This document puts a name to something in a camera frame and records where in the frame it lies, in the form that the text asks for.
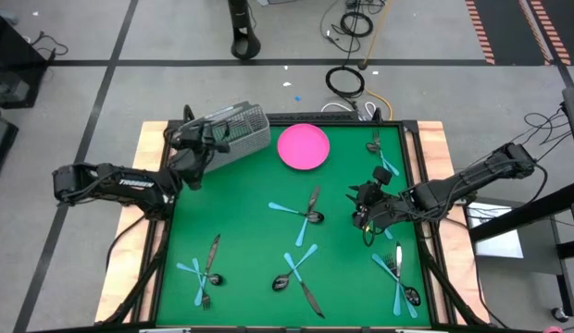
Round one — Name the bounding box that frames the black striped-edge floor mat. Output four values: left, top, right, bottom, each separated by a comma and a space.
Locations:
530, 0, 574, 66
465, 0, 555, 66

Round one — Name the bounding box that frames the black equipment box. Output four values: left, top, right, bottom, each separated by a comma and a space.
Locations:
0, 108, 19, 186

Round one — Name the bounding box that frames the grey wire cutlery basket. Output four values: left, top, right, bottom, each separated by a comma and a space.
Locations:
174, 100, 273, 175

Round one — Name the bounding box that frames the black table frame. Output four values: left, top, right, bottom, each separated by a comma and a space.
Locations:
101, 104, 490, 333

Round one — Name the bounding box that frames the black desk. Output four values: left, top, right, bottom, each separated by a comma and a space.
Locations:
0, 8, 50, 110

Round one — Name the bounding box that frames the yellow cable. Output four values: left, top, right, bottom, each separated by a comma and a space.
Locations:
360, 0, 394, 121

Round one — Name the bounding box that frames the white cable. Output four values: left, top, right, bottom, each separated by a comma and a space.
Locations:
319, 100, 377, 120

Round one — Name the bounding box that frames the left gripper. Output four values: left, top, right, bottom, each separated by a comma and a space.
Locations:
169, 123, 232, 156

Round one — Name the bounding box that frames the pink plate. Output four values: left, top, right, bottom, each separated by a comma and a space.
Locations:
276, 122, 331, 171

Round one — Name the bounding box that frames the green table mat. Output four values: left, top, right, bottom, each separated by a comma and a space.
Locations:
155, 123, 432, 327

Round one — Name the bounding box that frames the black cable coil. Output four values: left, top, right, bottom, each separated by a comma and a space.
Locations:
324, 66, 366, 99
338, 9, 375, 39

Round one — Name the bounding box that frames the black cable bundle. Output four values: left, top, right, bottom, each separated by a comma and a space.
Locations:
499, 108, 574, 168

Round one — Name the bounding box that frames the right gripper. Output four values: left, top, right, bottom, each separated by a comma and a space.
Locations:
344, 178, 402, 232

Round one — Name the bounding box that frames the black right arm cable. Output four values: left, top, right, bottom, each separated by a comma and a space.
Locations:
360, 161, 550, 249

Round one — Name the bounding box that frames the black side stand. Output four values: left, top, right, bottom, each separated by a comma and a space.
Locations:
467, 85, 574, 320

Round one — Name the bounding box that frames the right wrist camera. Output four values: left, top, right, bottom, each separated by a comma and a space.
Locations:
372, 166, 393, 187

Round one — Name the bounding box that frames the black floor cable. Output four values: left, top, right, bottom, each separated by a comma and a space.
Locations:
25, 30, 69, 61
318, 0, 390, 70

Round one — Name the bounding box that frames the white panel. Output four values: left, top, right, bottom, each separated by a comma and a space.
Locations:
466, 202, 525, 260

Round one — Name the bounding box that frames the black floor stand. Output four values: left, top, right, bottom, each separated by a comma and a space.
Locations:
227, 0, 262, 60

